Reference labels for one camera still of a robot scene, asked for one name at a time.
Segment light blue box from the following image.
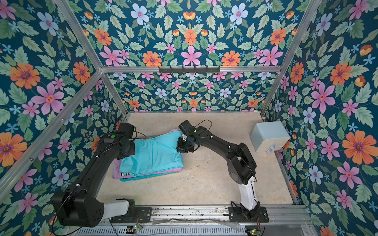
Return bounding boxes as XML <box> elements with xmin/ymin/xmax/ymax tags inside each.
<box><xmin>250</xmin><ymin>122</ymin><xmax>290</xmax><ymax>152</ymax></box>

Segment aluminium frame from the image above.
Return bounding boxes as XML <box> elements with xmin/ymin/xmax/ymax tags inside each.
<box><xmin>1</xmin><ymin>1</ymin><xmax>319</xmax><ymax>236</ymax></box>

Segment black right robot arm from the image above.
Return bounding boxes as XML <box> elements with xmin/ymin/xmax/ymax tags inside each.
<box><xmin>176</xmin><ymin>121</ymin><xmax>260</xmax><ymax>212</ymax></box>

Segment black hook rail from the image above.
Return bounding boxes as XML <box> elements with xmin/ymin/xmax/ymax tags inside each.
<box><xmin>158</xmin><ymin>66</ymin><xmax>221</xmax><ymax>74</ymax></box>

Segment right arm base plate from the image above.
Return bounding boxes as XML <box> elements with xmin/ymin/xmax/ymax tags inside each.
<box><xmin>228</xmin><ymin>206</ymin><xmax>269</xmax><ymax>223</ymax></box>

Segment teal pants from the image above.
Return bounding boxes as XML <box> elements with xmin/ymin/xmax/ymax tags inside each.
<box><xmin>119</xmin><ymin>130</ymin><xmax>184</xmax><ymax>177</ymax></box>

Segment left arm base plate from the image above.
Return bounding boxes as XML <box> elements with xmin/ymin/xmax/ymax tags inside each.
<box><xmin>110</xmin><ymin>206</ymin><xmax>152</xmax><ymax>224</ymax></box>

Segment purple pants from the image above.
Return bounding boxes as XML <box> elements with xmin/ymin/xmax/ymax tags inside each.
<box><xmin>112</xmin><ymin>128</ymin><xmax>184</xmax><ymax>180</ymax></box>

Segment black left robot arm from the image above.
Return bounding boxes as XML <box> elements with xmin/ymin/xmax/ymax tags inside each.
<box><xmin>51</xmin><ymin>123</ymin><xmax>136</xmax><ymax>227</ymax></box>

